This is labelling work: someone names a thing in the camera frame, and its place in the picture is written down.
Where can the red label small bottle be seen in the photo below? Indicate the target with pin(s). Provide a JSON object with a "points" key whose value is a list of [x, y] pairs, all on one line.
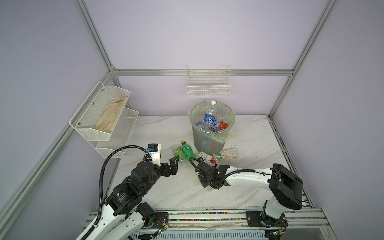
{"points": [[223, 126]]}

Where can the aluminium frame back rail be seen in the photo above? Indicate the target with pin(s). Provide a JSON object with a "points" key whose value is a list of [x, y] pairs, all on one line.
{"points": [[201, 72]]}

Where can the small green label bottle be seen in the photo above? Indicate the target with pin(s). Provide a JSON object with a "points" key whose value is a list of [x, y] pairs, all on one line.
{"points": [[177, 151]]}

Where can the blue label round bottle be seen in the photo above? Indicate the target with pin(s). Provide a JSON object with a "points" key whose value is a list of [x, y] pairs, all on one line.
{"points": [[211, 112]]}

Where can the aluminium front rail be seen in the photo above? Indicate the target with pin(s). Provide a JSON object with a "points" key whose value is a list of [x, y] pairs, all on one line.
{"points": [[236, 219]]}

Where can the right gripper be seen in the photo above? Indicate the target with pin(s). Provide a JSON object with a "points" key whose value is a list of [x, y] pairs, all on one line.
{"points": [[201, 182]]}

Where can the beige cloth in shelf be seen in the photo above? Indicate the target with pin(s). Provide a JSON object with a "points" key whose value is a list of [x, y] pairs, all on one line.
{"points": [[110, 115]]}

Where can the white mesh shelf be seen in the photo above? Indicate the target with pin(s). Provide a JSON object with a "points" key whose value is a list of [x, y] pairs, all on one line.
{"points": [[97, 118], [121, 135]]}

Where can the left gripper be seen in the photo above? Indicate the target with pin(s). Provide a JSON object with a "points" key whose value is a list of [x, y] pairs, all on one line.
{"points": [[166, 172]]}

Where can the green soda bottle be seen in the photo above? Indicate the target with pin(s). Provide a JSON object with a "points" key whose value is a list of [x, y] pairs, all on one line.
{"points": [[187, 151]]}

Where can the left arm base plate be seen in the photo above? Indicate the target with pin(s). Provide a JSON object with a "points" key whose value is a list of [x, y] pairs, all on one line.
{"points": [[158, 220]]}

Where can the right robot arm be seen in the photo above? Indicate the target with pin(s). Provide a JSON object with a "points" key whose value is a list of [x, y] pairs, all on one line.
{"points": [[286, 187]]}

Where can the blue label crushed bottle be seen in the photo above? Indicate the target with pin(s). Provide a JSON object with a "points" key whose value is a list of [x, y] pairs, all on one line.
{"points": [[215, 127]]}

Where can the white red label bottle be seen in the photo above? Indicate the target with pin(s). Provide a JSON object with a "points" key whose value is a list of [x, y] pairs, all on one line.
{"points": [[206, 157]]}

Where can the white wire wall basket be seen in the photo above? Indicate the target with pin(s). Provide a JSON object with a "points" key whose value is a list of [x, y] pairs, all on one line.
{"points": [[208, 86]]}

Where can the green plastic bin liner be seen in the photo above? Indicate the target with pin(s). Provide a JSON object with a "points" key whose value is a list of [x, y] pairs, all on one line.
{"points": [[224, 115]]}

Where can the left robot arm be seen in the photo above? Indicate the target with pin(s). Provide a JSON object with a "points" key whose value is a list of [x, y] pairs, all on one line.
{"points": [[123, 212]]}

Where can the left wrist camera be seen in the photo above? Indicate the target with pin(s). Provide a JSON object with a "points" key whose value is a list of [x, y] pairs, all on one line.
{"points": [[154, 151]]}

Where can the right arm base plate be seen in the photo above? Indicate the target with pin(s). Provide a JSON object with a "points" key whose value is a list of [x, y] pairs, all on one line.
{"points": [[258, 219]]}

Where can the clear bottle green cap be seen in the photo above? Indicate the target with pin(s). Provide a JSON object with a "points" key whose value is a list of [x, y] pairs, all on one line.
{"points": [[227, 154]]}

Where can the upper white mesh shelf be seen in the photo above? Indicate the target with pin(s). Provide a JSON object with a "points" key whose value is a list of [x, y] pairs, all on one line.
{"points": [[97, 118]]}

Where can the grey mesh waste bin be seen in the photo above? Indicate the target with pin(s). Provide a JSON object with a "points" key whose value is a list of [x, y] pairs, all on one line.
{"points": [[203, 144]]}

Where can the lower white mesh shelf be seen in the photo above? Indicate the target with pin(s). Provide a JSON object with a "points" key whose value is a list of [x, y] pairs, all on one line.
{"points": [[121, 135]]}

